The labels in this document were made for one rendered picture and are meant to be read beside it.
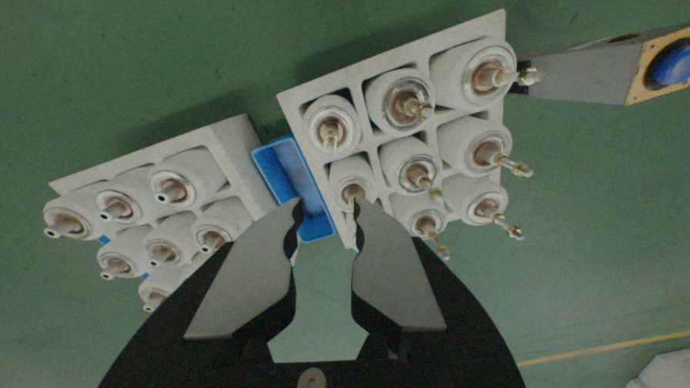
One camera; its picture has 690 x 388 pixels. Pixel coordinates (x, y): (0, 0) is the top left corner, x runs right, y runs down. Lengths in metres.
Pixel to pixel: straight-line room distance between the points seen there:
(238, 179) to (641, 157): 1.20
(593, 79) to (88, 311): 1.78
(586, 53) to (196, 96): 0.75
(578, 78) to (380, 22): 0.37
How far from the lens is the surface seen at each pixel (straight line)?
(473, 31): 0.46
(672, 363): 2.78
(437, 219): 0.45
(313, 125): 0.33
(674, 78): 0.46
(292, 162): 0.62
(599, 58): 0.47
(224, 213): 0.48
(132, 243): 0.65
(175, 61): 0.69
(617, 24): 0.89
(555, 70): 0.51
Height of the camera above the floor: 0.58
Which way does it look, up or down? 61 degrees down
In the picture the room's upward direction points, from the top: 175 degrees clockwise
